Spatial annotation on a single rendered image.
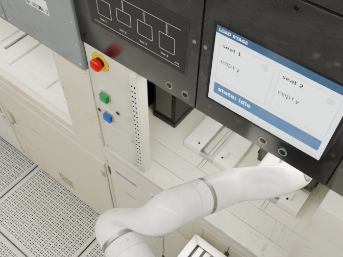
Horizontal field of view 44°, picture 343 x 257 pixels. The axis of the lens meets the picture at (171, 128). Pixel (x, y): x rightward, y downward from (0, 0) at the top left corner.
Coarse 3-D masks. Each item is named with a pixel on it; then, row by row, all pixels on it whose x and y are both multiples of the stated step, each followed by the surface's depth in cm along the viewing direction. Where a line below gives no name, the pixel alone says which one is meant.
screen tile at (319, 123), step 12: (276, 84) 81; (288, 84) 79; (300, 84) 77; (276, 96) 83; (300, 96) 79; (312, 96) 77; (324, 96) 76; (276, 108) 86; (288, 108) 83; (300, 108) 81; (324, 108) 77; (336, 108) 76; (300, 120) 84; (312, 120) 81; (324, 120) 79; (324, 132) 81
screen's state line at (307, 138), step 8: (216, 88) 94; (224, 88) 92; (224, 96) 94; (232, 96) 92; (240, 96) 90; (240, 104) 92; (248, 104) 90; (256, 112) 90; (264, 112) 89; (264, 120) 90; (272, 120) 89; (280, 120) 87; (280, 128) 89; (288, 128) 87; (296, 128) 86; (296, 136) 87; (304, 136) 86; (312, 136) 84; (312, 144) 86; (320, 144) 84
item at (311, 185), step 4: (260, 148) 143; (260, 152) 145; (264, 152) 143; (260, 156) 147; (264, 156) 145; (260, 160) 148; (312, 180) 136; (308, 184) 139; (312, 184) 138; (316, 184) 138; (308, 188) 141; (312, 188) 140
